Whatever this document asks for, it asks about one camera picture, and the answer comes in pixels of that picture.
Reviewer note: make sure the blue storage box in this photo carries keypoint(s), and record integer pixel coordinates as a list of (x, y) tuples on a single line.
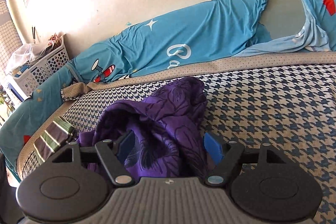
[(15, 91)]

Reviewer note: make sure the dark teal triangle print bumper cover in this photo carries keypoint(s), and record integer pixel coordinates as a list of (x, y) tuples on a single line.
[(26, 113)]

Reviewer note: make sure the grey foam bed bumper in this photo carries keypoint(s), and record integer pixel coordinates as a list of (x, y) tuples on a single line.
[(283, 14)]

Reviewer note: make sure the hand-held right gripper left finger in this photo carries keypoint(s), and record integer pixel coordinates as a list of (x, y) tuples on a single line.
[(126, 146)]

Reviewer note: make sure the clear plastic bag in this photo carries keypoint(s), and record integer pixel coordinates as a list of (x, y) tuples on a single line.
[(21, 56)]

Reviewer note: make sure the white perforated laundry basket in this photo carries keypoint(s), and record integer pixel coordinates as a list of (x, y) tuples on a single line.
[(44, 69)]

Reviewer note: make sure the teal airplane print bumper cover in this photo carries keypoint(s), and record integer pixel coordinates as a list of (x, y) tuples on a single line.
[(183, 37)]

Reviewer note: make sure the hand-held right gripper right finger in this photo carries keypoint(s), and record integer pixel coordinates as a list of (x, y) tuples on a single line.
[(214, 150)]

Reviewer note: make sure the green brown striped folded shirt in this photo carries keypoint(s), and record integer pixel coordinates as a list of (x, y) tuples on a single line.
[(50, 138)]

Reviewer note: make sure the purple floral garment red lining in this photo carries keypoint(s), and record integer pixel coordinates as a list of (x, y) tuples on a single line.
[(162, 119)]

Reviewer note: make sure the checkered curtain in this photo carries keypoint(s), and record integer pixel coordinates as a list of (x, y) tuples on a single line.
[(8, 29)]

